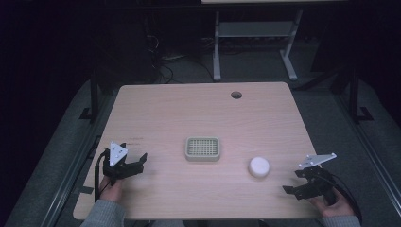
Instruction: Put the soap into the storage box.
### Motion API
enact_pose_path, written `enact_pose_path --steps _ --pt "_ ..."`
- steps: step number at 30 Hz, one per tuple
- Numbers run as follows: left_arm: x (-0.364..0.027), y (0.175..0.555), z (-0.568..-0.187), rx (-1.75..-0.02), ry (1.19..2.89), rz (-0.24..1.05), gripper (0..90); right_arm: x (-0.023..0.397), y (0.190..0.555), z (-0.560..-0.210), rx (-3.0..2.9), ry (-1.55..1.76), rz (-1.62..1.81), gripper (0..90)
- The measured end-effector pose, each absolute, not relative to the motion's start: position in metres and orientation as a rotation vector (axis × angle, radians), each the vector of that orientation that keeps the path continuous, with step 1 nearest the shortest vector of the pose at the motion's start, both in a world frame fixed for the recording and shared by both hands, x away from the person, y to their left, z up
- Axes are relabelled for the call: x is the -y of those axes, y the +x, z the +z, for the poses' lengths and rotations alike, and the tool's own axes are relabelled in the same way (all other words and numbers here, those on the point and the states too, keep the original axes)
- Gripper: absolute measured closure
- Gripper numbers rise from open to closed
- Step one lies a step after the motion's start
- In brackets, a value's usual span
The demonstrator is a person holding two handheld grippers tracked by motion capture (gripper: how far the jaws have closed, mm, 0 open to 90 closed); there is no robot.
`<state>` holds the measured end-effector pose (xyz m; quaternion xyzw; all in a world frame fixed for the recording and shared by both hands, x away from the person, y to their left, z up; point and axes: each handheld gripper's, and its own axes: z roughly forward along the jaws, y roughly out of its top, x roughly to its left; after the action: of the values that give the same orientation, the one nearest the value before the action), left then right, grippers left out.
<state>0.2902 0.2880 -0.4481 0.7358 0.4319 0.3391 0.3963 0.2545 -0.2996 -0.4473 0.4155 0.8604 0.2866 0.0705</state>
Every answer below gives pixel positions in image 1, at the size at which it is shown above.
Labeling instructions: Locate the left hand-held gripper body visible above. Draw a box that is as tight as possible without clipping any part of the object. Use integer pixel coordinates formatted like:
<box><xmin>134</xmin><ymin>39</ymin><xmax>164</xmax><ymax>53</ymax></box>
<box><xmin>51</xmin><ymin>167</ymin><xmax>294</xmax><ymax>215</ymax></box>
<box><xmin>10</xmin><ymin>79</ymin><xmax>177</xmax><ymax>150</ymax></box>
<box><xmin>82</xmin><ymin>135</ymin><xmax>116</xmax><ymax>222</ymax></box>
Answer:
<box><xmin>101</xmin><ymin>141</ymin><xmax>142</xmax><ymax>187</ymax></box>

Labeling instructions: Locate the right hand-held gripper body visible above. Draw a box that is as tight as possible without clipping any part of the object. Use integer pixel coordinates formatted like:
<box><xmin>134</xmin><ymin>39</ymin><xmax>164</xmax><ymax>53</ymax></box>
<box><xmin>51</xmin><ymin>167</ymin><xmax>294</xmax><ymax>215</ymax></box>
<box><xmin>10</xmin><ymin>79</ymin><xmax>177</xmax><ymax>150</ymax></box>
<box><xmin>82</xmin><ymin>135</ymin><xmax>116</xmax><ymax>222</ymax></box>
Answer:
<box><xmin>294</xmin><ymin>152</ymin><xmax>339</xmax><ymax>206</ymax></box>

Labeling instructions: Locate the round white soap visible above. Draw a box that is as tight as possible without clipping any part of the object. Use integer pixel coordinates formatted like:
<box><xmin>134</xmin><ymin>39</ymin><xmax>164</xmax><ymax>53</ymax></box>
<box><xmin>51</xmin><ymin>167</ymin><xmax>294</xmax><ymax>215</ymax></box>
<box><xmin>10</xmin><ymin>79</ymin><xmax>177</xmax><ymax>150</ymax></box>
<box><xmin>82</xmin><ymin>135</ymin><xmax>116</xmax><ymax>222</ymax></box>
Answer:
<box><xmin>247</xmin><ymin>156</ymin><xmax>271</xmax><ymax>180</ymax></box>

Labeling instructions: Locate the beige soap dish with grid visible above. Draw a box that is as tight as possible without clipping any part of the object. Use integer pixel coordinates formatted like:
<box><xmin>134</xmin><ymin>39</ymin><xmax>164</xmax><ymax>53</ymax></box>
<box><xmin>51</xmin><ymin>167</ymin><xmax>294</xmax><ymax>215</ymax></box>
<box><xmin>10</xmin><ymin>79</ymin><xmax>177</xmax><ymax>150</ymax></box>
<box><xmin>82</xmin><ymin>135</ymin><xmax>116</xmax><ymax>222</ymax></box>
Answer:
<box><xmin>184</xmin><ymin>135</ymin><xmax>221</xmax><ymax>163</ymax></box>

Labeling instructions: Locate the person's left hand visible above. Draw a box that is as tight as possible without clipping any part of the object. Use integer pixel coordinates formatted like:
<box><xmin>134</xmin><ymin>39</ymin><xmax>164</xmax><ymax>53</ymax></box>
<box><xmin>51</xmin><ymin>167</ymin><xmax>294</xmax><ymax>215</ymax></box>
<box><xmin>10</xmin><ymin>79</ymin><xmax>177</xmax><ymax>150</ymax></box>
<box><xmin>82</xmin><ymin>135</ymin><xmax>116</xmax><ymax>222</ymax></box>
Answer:
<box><xmin>98</xmin><ymin>175</ymin><xmax>124</xmax><ymax>203</ymax></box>

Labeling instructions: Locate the person's right hand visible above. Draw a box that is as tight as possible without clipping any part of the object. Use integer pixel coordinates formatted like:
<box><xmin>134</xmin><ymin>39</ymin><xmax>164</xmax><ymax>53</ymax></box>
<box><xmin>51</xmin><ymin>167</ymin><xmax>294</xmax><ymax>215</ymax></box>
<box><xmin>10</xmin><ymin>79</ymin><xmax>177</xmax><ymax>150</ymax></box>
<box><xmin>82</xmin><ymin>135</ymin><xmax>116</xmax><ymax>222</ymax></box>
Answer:
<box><xmin>307</xmin><ymin>187</ymin><xmax>356</xmax><ymax>219</ymax></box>

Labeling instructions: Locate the grey tape strip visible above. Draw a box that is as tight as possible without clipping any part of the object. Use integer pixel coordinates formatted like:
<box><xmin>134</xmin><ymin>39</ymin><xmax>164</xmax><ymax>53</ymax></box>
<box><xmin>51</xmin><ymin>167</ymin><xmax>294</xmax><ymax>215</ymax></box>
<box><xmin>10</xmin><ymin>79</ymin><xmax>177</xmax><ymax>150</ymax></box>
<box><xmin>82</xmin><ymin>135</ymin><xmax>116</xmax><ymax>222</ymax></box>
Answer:
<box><xmin>73</xmin><ymin>185</ymin><xmax>96</xmax><ymax>195</ymax></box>

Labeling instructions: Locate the black metal stand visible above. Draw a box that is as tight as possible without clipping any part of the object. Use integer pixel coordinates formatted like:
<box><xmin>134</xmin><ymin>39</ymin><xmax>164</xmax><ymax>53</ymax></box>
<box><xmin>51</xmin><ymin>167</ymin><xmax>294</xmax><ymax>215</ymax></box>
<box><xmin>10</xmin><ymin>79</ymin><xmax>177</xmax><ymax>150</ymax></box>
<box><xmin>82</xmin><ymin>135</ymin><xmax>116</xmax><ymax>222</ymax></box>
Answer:
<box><xmin>345</xmin><ymin>67</ymin><xmax>375</xmax><ymax>123</ymax></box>
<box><xmin>78</xmin><ymin>70</ymin><xmax>102</xmax><ymax>123</ymax></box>

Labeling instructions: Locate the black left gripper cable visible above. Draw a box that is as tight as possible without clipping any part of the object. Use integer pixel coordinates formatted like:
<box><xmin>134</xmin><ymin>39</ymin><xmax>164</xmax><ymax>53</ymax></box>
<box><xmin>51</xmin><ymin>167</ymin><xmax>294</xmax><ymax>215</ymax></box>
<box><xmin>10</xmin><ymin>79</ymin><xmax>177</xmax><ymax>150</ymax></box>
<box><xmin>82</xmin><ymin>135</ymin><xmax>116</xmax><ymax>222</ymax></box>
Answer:
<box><xmin>93</xmin><ymin>148</ymin><xmax>111</xmax><ymax>203</ymax></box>

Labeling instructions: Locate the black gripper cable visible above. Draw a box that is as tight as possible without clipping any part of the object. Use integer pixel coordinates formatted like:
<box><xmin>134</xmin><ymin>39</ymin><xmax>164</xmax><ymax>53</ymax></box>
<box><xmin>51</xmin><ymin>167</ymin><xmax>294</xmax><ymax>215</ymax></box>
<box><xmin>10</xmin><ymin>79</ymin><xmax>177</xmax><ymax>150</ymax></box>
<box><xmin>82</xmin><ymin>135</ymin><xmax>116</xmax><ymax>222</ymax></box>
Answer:
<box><xmin>324</xmin><ymin>171</ymin><xmax>363</xmax><ymax>223</ymax></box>
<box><xmin>93</xmin><ymin>148</ymin><xmax>111</xmax><ymax>203</ymax></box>

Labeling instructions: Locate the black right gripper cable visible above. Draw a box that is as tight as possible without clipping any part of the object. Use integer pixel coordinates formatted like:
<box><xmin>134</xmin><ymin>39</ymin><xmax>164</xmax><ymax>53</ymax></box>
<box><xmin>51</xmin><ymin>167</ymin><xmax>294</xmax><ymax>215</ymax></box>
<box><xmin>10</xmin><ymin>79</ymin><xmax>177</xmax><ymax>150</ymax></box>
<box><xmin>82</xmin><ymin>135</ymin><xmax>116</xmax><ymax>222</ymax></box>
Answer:
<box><xmin>324</xmin><ymin>171</ymin><xmax>363</xmax><ymax>223</ymax></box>

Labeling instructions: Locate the grey metal floor rail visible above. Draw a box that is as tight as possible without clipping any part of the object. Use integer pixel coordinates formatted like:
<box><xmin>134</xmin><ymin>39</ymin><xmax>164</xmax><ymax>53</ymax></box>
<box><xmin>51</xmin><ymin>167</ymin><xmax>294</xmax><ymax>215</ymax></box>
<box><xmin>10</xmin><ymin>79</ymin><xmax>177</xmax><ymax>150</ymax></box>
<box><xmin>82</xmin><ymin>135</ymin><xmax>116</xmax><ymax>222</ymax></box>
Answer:
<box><xmin>332</xmin><ymin>93</ymin><xmax>401</xmax><ymax>209</ymax></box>
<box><xmin>39</xmin><ymin>91</ymin><xmax>118</xmax><ymax>227</ymax></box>

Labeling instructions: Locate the tangle of floor cables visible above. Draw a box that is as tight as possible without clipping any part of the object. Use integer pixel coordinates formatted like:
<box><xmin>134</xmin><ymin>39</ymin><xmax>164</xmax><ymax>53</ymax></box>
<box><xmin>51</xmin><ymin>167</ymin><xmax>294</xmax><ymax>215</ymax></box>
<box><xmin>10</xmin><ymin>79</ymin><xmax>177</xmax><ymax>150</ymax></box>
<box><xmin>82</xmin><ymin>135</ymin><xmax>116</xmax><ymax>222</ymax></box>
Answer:
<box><xmin>143</xmin><ymin>29</ymin><xmax>216</xmax><ymax>84</ymax></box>

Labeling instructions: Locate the white metal desk frame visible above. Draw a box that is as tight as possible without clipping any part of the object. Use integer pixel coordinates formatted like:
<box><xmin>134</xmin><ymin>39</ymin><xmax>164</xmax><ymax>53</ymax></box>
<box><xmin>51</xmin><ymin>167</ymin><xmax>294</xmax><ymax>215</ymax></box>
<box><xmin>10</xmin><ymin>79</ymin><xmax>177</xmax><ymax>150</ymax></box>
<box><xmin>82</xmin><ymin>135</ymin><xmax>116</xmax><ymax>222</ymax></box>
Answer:
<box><xmin>212</xmin><ymin>9</ymin><xmax>305</xmax><ymax>82</ymax></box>

